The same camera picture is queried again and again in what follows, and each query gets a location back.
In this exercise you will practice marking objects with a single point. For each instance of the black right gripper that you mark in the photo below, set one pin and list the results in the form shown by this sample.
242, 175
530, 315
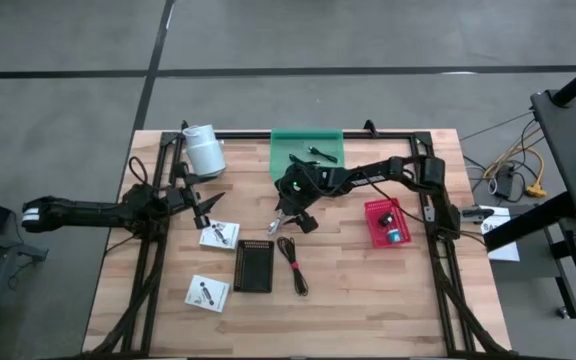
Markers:
293, 192

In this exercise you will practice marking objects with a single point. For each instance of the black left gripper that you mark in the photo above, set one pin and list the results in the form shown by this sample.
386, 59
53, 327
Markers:
180, 199

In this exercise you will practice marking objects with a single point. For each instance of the black power adapter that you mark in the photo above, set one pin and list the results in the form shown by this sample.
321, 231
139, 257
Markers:
386, 219

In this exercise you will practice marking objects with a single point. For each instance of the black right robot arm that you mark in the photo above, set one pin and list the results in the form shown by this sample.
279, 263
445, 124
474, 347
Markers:
418, 172

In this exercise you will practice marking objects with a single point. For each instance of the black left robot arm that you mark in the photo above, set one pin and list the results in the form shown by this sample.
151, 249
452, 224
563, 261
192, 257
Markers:
83, 210

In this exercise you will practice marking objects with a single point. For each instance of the green plastic bin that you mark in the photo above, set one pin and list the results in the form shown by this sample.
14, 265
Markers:
283, 145

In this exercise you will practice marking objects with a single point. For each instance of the white instruction booklet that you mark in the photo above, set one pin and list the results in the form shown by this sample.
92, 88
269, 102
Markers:
218, 300
230, 237

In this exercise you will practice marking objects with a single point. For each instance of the white cylindrical cup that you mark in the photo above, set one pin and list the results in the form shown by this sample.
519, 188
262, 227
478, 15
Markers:
205, 155

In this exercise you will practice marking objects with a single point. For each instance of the black plastic basket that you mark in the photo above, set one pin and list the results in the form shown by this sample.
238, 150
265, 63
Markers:
253, 267

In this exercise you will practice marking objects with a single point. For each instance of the red plastic basket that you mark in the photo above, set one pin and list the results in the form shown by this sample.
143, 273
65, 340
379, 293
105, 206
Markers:
374, 235

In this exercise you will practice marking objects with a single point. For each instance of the teal white small box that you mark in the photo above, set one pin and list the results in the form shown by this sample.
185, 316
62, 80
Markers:
394, 236

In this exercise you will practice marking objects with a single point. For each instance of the black clamp device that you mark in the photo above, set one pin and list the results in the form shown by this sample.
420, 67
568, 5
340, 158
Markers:
475, 213

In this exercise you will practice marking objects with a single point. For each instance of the black power box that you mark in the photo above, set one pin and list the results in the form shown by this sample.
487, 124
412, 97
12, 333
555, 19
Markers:
505, 182

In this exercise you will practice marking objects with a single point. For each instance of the white paper sheet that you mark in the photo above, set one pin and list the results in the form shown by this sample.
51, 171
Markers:
505, 252

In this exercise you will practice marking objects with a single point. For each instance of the black desk support beam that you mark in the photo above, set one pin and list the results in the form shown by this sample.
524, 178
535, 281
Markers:
528, 222

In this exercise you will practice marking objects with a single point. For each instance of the dark grey side desk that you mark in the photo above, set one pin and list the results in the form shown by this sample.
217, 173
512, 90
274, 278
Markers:
573, 130

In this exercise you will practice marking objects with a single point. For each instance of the black aluminium table frame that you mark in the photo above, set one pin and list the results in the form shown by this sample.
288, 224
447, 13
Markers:
248, 135

